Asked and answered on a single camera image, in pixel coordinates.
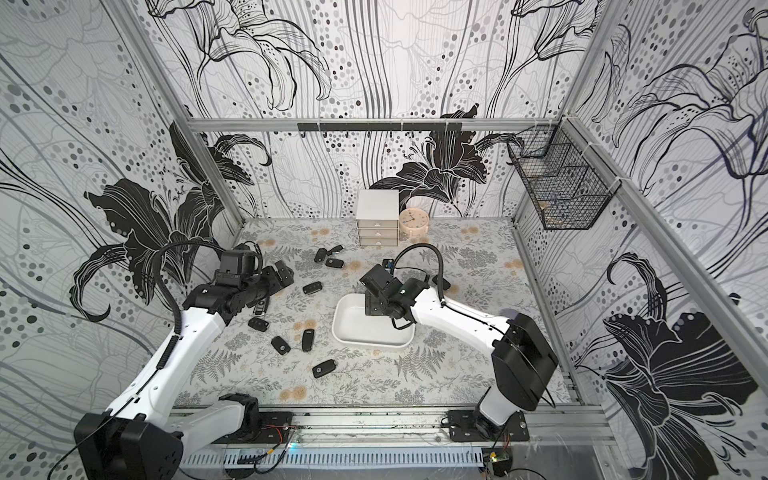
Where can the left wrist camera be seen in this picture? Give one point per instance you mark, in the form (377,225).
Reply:
(241,261)

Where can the white mini drawer cabinet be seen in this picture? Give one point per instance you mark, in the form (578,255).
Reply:
(377,218)

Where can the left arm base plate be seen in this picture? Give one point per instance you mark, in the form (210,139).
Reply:
(272,428)

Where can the white storage tray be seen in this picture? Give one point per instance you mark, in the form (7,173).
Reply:
(352,326)

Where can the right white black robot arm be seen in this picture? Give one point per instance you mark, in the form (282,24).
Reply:
(522,360)

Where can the pink round alarm clock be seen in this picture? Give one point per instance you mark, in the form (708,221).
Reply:
(413,221)

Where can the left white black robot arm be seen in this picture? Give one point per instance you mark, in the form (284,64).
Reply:
(135,438)

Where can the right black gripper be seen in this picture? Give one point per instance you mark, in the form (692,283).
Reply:
(374,288)

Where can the black wire wall basket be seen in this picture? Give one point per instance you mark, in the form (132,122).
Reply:
(565,189)

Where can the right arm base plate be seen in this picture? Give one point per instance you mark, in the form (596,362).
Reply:
(466,426)

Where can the black flip key upper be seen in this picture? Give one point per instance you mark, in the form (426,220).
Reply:
(320,255)

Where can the white cable duct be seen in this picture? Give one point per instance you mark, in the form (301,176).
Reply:
(342,458)

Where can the black VW key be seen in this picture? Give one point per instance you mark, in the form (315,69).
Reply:
(334,263)

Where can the black key with buttons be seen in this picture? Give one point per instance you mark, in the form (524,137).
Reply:
(312,288)

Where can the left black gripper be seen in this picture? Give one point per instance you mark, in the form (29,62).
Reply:
(275,282)

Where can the silver black BMW key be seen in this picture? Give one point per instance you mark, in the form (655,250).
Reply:
(261,307)

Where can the black key front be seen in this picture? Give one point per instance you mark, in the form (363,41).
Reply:
(324,368)

